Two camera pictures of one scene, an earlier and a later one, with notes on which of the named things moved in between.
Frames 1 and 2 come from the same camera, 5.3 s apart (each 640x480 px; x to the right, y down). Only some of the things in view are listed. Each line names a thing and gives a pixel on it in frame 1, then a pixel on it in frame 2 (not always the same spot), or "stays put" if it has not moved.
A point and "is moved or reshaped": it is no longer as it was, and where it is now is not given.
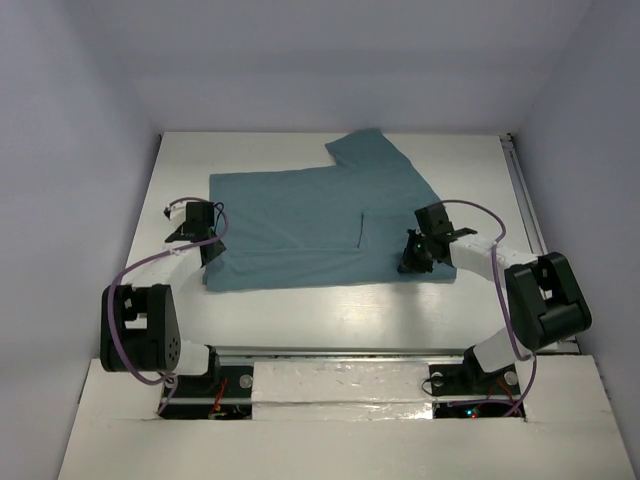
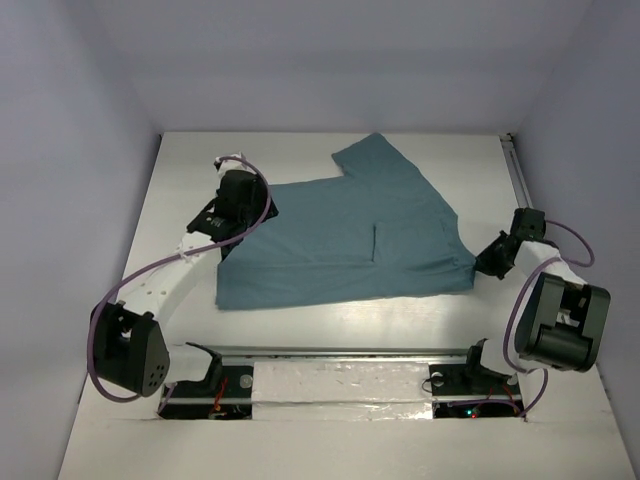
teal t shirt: [346, 223] is moved or reshaped
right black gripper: [409, 263] -> [485, 263]
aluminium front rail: [342, 351] stays put
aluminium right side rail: [509, 144] stays put
